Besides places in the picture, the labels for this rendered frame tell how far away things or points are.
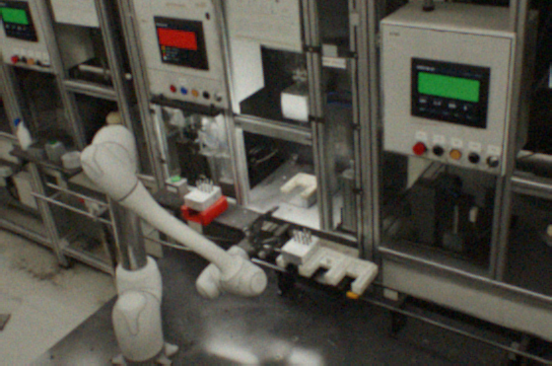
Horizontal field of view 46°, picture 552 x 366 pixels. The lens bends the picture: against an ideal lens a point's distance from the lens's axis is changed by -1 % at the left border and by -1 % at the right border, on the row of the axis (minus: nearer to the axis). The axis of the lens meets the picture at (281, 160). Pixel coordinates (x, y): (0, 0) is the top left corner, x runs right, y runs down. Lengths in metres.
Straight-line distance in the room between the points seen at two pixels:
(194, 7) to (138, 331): 1.20
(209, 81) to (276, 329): 1.00
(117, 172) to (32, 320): 2.06
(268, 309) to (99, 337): 0.67
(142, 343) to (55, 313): 1.66
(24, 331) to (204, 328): 1.59
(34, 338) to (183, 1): 2.14
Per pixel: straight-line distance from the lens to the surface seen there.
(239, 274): 2.19
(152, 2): 2.71
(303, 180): 2.87
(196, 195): 2.79
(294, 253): 2.53
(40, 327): 3.99
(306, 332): 2.56
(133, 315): 2.38
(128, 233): 2.42
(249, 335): 2.57
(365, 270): 2.50
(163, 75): 2.82
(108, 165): 2.11
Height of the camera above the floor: 2.44
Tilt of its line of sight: 29 degrees down
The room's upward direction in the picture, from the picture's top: 6 degrees counter-clockwise
